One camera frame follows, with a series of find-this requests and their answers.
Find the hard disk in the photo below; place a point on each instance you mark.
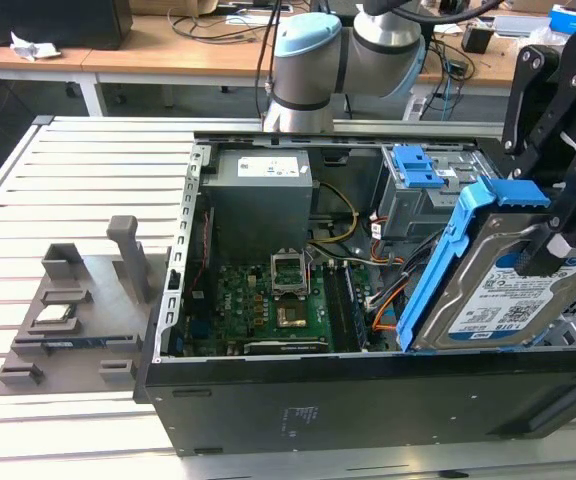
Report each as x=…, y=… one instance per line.
x=498, y=300

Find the grey metal disk bay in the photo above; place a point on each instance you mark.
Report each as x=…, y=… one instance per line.
x=575, y=320

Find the blue white carton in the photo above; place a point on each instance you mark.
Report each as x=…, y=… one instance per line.
x=565, y=17

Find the black pen holder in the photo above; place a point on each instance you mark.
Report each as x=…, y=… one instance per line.
x=478, y=40

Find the blue plastic latch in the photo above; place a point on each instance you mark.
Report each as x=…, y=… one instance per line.
x=415, y=167

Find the grey metal drive cage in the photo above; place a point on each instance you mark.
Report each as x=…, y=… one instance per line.
x=418, y=210

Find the installed RAM stick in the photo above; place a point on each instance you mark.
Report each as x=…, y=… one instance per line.
x=355, y=310

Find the metal locking lever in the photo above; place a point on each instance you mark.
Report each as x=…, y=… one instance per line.
x=311, y=265

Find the grey power supply unit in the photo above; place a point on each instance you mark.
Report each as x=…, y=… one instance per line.
x=258, y=210

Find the black open PC case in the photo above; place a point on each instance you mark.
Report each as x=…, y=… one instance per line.
x=368, y=400

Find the CPU socket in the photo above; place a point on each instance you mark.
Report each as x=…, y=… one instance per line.
x=292, y=317

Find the black graphics card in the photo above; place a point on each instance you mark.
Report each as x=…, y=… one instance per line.
x=288, y=346

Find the black case fan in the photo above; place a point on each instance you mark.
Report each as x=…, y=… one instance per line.
x=209, y=250

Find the green motherboard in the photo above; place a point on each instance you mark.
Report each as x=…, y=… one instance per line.
x=238, y=305

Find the large black box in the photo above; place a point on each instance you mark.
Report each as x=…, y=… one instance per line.
x=68, y=22

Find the grey parts rack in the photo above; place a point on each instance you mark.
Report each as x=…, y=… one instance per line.
x=103, y=320

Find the crumpled white paper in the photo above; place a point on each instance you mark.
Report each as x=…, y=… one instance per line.
x=33, y=47

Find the dark RAM stick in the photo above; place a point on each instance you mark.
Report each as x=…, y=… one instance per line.
x=75, y=343

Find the silver CPU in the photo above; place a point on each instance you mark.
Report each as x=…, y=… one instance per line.
x=53, y=314

